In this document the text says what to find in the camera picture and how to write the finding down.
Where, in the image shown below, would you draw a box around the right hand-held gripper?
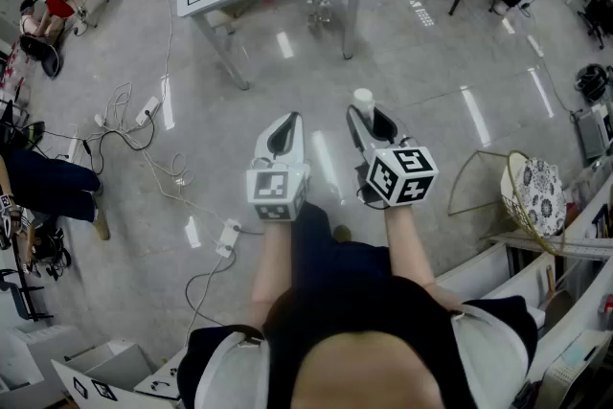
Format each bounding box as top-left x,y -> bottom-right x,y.
347,104 -> 440,208

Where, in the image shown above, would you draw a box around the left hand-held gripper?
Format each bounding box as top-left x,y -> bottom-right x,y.
246,112 -> 311,222

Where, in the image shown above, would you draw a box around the small white cylinder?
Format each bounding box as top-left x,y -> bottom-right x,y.
352,88 -> 375,121

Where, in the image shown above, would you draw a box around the person's left forearm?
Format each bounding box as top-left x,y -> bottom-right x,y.
247,217 -> 297,337

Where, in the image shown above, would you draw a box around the person's right forearm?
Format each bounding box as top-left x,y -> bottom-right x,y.
384,203 -> 465,308

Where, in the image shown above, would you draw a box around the white power strip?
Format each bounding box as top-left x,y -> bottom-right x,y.
215,217 -> 243,260
134,96 -> 162,127

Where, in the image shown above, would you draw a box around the person's dark trousers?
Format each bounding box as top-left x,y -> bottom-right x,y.
289,200 -> 393,286

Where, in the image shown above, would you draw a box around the white shelf unit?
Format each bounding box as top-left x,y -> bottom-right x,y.
433,171 -> 613,409

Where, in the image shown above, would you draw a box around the black and white patterned cushion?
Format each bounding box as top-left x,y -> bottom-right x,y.
500,157 -> 568,238

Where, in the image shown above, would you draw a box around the person's black and white top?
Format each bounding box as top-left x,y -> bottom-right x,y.
175,272 -> 541,409

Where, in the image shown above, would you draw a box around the grey computer case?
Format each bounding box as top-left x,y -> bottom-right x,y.
569,102 -> 613,161

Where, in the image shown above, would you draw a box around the white drawer cabinet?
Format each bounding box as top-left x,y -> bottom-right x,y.
50,338 -> 186,409

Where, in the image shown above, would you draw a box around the white floor cable tangle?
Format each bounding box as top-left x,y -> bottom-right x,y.
66,80 -> 240,236

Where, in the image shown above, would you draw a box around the black floor cable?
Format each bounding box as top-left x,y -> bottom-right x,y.
80,108 -> 158,177

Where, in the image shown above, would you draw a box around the round patterned wire basket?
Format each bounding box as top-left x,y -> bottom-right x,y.
447,149 -> 570,256

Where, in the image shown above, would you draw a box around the black cable bundle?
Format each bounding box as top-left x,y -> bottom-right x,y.
573,63 -> 612,105

